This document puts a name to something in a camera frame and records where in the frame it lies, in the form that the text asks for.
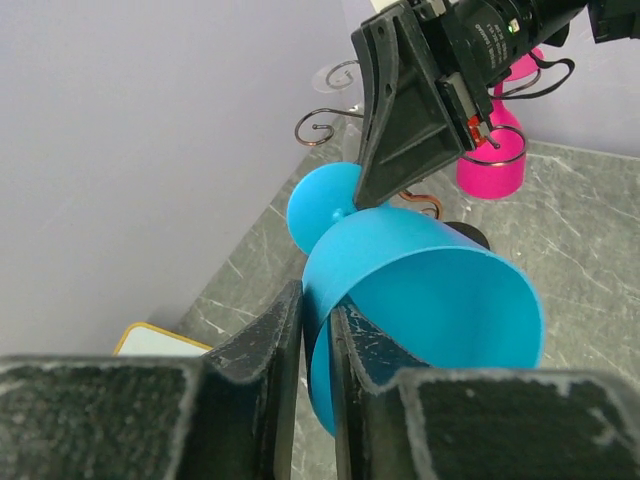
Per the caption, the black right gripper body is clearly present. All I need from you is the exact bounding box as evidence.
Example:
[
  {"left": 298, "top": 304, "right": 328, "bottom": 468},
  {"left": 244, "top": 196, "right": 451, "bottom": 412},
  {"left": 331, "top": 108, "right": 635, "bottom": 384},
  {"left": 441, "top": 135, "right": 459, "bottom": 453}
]
[{"left": 410, "top": 1, "right": 530, "bottom": 150}]

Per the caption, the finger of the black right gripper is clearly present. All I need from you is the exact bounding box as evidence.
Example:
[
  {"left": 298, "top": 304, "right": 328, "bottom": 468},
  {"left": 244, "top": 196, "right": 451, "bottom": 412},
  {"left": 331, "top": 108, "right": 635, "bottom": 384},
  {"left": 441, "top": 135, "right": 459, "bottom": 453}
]
[{"left": 351, "top": 10, "right": 463, "bottom": 208}]

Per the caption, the copper wire wine glass rack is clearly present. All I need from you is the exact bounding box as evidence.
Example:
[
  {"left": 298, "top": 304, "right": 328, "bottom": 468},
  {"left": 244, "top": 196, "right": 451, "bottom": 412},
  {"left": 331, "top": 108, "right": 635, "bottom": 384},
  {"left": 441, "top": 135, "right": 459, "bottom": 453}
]
[{"left": 293, "top": 59, "right": 544, "bottom": 251}]

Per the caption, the clear wine glass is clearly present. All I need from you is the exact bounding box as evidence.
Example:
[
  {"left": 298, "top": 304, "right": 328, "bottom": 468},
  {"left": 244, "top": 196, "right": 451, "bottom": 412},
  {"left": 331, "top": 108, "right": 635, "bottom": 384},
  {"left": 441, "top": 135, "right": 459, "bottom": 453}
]
[{"left": 311, "top": 59, "right": 364, "bottom": 158}]

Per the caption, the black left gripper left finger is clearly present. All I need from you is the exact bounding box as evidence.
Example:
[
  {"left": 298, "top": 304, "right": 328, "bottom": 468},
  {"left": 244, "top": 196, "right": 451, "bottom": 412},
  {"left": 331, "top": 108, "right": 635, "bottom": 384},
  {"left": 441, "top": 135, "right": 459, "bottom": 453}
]
[{"left": 1, "top": 281, "right": 303, "bottom": 479}]

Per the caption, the blue plastic wine glass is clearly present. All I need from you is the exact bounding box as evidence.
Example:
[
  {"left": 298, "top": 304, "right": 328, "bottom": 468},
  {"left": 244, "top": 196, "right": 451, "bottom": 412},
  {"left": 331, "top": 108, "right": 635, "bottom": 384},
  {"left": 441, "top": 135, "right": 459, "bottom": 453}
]
[{"left": 286, "top": 162, "right": 545, "bottom": 431}]

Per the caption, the magenta plastic wine glass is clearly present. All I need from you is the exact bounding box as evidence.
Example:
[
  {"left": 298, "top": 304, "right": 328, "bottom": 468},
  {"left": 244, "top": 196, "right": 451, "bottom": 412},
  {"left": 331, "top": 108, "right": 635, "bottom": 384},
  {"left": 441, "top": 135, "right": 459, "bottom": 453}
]
[{"left": 456, "top": 55, "right": 541, "bottom": 200}]

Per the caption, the small framed whiteboard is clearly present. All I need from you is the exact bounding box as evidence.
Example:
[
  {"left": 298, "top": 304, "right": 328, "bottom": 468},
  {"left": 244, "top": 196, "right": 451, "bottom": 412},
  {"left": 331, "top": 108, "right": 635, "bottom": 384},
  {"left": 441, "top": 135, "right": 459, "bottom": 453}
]
[{"left": 113, "top": 322, "right": 212, "bottom": 357}]

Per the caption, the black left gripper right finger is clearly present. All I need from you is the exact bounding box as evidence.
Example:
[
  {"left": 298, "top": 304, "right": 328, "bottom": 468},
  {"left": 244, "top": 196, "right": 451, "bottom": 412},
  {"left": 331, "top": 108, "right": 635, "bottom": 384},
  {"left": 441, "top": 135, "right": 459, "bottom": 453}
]
[{"left": 329, "top": 304, "right": 639, "bottom": 479}]

